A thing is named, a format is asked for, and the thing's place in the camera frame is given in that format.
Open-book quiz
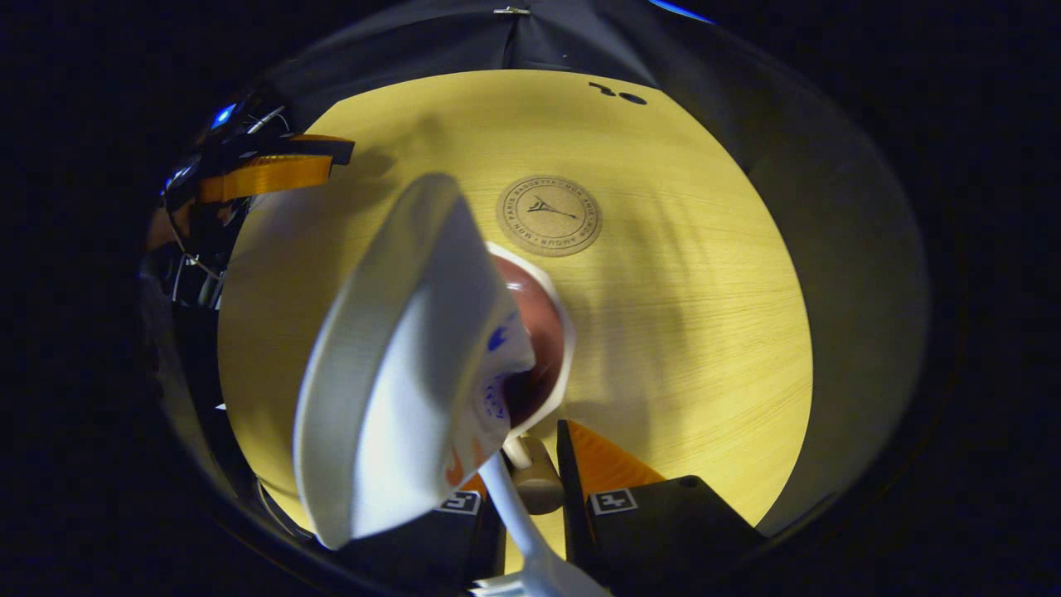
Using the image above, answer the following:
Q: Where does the wooden desktop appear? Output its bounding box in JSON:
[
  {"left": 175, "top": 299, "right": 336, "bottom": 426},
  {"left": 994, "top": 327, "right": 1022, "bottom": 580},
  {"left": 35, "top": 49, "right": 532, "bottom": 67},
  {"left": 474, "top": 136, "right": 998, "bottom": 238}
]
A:
[{"left": 217, "top": 69, "right": 813, "bottom": 573}]

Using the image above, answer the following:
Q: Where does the beige cup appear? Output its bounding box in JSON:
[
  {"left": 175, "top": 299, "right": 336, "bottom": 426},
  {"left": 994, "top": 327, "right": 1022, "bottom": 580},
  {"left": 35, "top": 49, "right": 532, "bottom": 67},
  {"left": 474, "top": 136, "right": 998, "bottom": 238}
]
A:
[{"left": 485, "top": 242, "right": 578, "bottom": 516}]

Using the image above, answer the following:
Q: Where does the white grey toothbrush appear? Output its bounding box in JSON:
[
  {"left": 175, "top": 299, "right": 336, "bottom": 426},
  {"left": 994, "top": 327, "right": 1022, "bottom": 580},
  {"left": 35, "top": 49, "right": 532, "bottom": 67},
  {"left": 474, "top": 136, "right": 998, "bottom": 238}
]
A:
[{"left": 471, "top": 452, "right": 612, "bottom": 597}]

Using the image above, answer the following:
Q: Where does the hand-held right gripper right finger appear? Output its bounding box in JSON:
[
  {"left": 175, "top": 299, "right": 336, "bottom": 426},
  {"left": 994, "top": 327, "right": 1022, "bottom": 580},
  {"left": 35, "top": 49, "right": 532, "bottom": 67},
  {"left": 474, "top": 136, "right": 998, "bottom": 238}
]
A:
[{"left": 556, "top": 420, "right": 768, "bottom": 595}]

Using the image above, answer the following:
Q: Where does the round cork coaster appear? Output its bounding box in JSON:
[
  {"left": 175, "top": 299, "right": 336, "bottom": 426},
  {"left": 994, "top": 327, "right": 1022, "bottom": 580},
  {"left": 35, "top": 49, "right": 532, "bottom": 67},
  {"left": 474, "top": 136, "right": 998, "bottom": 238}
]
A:
[{"left": 497, "top": 175, "right": 603, "bottom": 257}]

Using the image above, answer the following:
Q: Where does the white toothpaste tube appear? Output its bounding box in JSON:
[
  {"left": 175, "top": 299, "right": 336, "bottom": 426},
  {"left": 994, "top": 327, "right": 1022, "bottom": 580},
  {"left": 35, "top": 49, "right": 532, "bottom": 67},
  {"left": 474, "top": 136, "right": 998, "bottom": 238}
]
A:
[{"left": 293, "top": 172, "right": 538, "bottom": 550}]

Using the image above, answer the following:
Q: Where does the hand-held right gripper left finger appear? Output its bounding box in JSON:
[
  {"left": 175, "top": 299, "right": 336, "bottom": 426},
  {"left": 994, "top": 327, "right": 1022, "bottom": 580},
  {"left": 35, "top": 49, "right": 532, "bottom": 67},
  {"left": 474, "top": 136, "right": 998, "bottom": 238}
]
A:
[{"left": 348, "top": 474, "right": 507, "bottom": 594}]

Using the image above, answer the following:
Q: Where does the black backdrop cloth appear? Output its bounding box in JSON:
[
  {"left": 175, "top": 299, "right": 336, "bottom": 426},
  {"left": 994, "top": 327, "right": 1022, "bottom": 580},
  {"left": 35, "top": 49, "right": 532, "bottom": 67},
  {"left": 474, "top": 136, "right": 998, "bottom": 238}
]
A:
[{"left": 141, "top": 0, "right": 929, "bottom": 540}]

